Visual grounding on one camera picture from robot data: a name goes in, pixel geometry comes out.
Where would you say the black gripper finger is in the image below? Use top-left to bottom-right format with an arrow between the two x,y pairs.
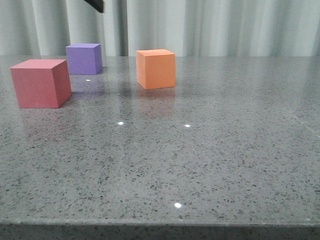
84,0 -> 104,13

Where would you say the orange foam cube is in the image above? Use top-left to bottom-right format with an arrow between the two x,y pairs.
136,49 -> 176,90

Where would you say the purple foam cube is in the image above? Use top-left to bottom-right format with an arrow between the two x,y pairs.
66,43 -> 103,75

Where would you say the pale green curtain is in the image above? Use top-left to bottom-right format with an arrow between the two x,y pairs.
0,0 -> 320,57

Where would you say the red foam cube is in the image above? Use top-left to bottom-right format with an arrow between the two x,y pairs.
10,59 -> 72,109

